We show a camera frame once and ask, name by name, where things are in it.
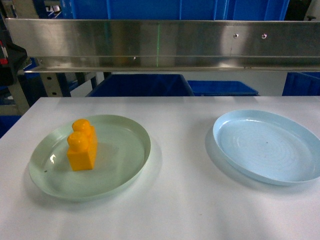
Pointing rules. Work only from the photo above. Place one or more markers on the blue bin behind table right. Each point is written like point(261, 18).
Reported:
point(206, 88)

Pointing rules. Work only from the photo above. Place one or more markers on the pale green plate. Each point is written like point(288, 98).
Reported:
point(123, 148)

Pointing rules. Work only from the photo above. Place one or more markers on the stainless steel shelf rail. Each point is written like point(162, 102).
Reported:
point(90, 45)

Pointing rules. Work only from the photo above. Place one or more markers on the yellow toy building block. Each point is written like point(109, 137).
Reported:
point(82, 146)

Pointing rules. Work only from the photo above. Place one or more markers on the blue bin far right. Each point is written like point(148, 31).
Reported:
point(302, 84)

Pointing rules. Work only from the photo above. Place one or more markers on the large blue bin behind table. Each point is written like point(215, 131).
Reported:
point(143, 85)

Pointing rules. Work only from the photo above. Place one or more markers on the pale blue plate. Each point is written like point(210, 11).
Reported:
point(268, 147)

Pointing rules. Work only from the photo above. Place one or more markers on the large blue bin top shelf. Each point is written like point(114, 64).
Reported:
point(209, 10)

